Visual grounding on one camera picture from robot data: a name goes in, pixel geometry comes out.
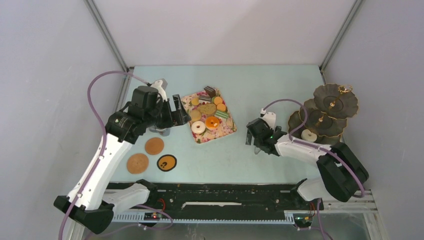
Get floral rectangular tray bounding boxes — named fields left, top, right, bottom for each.
left=181, top=86, right=238, bottom=144

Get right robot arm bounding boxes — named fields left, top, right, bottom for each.
left=246, top=118, right=369, bottom=209

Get green striped cake slice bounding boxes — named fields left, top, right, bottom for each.
left=214, top=110, right=230, bottom=120

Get orange round biscuit lower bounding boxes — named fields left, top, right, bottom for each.
left=216, top=103, right=227, bottom=112

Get three tier black cake stand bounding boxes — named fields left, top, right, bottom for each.
left=288, top=83, right=359, bottom=145

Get white donut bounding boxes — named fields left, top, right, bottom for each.
left=301, top=129, right=318, bottom=143
left=191, top=120, right=206, bottom=135

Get chocolate cake piece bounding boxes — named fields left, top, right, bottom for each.
left=204, top=86, right=217, bottom=98

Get tan round cookie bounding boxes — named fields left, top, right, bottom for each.
left=189, top=109, right=202, bottom=122

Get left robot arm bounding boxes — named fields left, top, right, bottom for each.
left=53, top=85, right=191, bottom=235

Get small yellow cookie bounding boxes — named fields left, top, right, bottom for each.
left=191, top=97, right=200, bottom=106

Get brown oval cookie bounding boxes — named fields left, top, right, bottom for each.
left=196, top=103, right=217, bottom=115

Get upper wooden round coaster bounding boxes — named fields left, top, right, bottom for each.
left=144, top=137, right=165, bottom=155

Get striped chocolate cake slice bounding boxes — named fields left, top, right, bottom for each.
left=198, top=95, right=212, bottom=104

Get orange glazed donut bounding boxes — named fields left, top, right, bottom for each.
left=204, top=116, right=220, bottom=130

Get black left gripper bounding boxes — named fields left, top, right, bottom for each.
left=144, top=94, right=191, bottom=130

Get lower wooden round coaster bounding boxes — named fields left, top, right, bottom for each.
left=126, top=153, right=149, bottom=175

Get wooden round coaster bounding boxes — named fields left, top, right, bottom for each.
left=144, top=137, right=165, bottom=155
left=126, top=153, right=149, bottom=175

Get blue grey mug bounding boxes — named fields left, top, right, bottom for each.
left=149, top=127, right=171, bottom=137

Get orange round biscuit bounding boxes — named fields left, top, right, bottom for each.
left=216, top=103, right=227, bottom=112
left=212, top=96, right=223, bottom=105

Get orange question mark coaster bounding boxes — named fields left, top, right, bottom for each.
left=156, top=154, right=178, bottom=172

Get orange round biscuit upper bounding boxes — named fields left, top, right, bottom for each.
left=212, top=96, right=223, bottom=105

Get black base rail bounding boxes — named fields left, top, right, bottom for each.
left=105, top=181, right=362, bottom=222

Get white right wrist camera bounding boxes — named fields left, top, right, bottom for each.
left=260, top=109, right=277, bottom=130

